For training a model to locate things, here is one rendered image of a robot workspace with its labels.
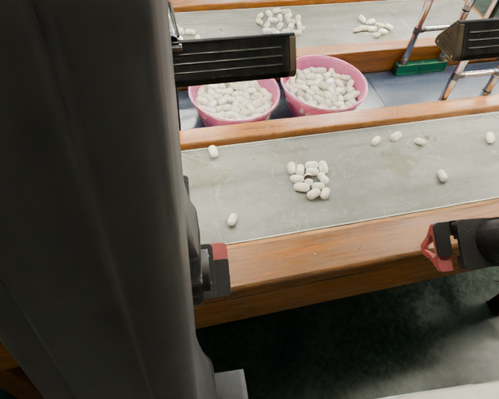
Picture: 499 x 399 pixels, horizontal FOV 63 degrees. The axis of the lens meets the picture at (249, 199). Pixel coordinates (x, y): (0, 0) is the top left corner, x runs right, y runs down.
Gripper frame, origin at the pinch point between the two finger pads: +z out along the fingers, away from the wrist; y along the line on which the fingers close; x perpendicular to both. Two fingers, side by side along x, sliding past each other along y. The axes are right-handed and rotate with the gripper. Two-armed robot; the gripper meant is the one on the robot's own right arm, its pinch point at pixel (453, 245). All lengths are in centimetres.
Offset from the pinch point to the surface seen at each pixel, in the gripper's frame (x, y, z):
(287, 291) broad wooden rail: 6.2, 20.4, 30.4
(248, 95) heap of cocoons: -50, 20, 54
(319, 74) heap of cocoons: -58, -4, 58
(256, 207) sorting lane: -13.7, 24.6, 35.7
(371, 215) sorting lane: -9.2, -2.7, 33.4
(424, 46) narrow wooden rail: -69, -44, 61
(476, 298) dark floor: 22, -74, 101
